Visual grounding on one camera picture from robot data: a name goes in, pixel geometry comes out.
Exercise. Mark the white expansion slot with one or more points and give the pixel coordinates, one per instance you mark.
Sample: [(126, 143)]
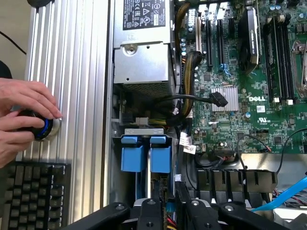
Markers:
[(198, 36)]

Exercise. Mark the black plastic fan shroud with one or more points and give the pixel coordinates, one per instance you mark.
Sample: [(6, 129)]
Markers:
[(235, 180)]

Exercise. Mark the open grey PC case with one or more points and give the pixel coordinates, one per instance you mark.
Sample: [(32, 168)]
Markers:
[(259, 160)]

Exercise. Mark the black graphics card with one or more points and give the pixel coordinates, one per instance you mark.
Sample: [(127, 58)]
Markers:
[(250, 40)]

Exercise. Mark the blue disk bay carrier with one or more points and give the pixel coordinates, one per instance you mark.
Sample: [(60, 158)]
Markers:
[(160, 157)]

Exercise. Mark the silver power supply unit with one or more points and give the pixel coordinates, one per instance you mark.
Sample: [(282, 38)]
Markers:
[(141, 52)]

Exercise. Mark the black round table foot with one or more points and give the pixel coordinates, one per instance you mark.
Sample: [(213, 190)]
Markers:
[(40, 2)]

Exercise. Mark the black expansion slot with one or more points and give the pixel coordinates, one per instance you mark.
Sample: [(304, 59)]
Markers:
[(209, 43), (220, 42)]

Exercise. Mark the black computer keyboard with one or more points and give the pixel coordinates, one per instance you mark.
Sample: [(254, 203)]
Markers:
[(33, 196)]

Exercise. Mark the black RAM stick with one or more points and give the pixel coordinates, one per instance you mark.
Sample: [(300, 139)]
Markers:
[(272, 60)]

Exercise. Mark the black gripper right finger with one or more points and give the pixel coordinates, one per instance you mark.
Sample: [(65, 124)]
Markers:
[(199, 215)]

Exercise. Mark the green Dell motherboard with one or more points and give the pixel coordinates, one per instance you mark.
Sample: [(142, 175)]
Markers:
[(251, 124)]

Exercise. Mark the person's bare hand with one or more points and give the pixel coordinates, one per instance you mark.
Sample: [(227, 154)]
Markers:
[(21, 93)]

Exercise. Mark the blue drive caddy latches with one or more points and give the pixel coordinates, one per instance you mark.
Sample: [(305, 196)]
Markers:
[(133, 155)]

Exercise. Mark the metal CPU socket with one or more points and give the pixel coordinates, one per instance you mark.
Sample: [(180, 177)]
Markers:
[(299, 64)]

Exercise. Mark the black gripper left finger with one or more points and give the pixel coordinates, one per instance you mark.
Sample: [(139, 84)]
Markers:
[(148, 215)]

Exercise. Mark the silver finned chipset heatsink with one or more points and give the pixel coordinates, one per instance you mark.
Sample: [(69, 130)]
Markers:
[(230, 98)]

